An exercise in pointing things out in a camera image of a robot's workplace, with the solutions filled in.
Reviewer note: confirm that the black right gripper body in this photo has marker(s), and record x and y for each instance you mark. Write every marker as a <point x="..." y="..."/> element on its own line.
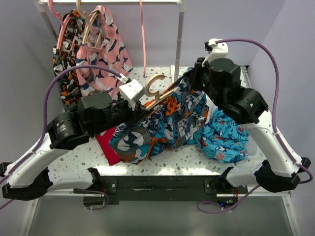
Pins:
<point x="200" y="80"/>

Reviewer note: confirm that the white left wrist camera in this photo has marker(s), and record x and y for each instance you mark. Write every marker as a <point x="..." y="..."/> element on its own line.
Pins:
<point x="132" y="92"/>

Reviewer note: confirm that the light blue shark shorts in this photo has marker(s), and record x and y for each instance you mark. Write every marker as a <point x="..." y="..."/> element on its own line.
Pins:
<point x="222" y="139"/>

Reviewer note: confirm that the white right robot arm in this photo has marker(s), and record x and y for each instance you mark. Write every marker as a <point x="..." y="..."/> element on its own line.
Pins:
<point x="281" y="167"/>

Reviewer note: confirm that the pink hanger far left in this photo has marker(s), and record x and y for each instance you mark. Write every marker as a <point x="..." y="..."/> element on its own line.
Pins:
<point x="63" y="23"/>

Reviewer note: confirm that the beige wooden hanger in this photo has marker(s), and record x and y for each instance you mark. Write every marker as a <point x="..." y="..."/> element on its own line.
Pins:
<point x="156" y="94"/>

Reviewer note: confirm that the wooden hanger with shorts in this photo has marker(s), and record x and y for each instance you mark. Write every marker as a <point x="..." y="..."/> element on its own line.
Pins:
<point x="88" y="20"/>

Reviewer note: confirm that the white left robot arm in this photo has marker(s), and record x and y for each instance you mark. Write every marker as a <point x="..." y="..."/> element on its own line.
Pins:
<point x="29" y="177"/>

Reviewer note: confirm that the pink shark shorts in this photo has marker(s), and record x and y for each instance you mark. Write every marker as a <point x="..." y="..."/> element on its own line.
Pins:
<point x="104" y="48"/>

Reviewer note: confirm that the navy orange pirate shorts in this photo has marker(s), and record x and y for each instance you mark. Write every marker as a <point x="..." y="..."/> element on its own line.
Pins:
<point x="171" y="124"/>

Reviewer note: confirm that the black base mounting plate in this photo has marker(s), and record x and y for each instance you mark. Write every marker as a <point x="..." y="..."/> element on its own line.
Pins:
<point x="160" y="188"/>

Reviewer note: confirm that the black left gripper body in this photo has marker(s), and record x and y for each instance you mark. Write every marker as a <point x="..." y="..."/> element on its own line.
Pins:
<point x="121" y="113"/>

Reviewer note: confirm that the white plastic basket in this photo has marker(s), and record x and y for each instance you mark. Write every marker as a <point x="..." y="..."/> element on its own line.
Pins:
<point x="251" y="145"/>

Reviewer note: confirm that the red folded cloth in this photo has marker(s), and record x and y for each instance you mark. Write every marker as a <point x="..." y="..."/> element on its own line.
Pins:
<point x="103" y="141"/>

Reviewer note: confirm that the pink empty hanger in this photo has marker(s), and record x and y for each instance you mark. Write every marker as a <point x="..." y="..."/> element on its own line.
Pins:
<point x="143" y="37"/>

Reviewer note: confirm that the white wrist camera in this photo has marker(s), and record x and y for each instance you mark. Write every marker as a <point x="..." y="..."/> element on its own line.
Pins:
<point x="132" y="92"/>
<point x="215" y="50"/>

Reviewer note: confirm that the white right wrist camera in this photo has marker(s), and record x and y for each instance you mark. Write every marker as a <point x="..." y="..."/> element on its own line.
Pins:
<point x="215" y="50"/>

